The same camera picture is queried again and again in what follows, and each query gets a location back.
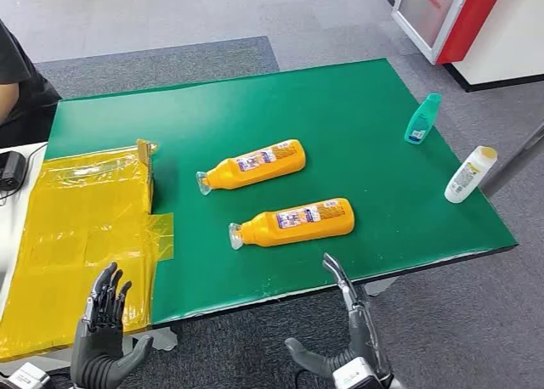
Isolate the white bottle yellow cap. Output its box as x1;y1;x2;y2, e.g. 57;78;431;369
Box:
444;145;499;205

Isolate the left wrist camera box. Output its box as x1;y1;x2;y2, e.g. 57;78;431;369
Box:
7;363;51;389

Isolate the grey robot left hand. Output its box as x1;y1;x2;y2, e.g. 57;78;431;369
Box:
70;262;154;381

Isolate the orange detergent bottle clear cap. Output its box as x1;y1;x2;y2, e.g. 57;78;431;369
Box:
228;197;355;251
196;138;307;196

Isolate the black device cable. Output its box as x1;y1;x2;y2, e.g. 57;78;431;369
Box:
0;143;48;206

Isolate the teal plastic bottle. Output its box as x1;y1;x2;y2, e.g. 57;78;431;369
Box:
403;93;443;145

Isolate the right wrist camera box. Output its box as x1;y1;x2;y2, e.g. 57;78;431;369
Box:
332;357;379;389

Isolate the person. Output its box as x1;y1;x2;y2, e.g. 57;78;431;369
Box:
0;19;62;149

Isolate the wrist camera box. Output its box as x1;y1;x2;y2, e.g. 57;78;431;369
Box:
7;363;51;389
332;357;379;389

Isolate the white table foot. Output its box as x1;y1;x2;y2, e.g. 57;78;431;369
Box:
363;277;399;297
123;326;178;352

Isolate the red and white display stand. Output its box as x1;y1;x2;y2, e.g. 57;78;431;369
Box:
391;0;508;66

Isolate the black device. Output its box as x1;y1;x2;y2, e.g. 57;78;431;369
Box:
0;150;28;192

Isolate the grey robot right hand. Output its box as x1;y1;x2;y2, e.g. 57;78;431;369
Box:
284;252;392;383

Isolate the cardboard box in yellow tape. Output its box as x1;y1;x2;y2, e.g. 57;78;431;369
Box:
0;139;175;362

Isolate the grey metal pole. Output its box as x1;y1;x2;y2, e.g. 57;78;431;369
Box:
482;121;544;200

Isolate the green table mat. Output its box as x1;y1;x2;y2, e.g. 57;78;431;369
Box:
45;58;518;327

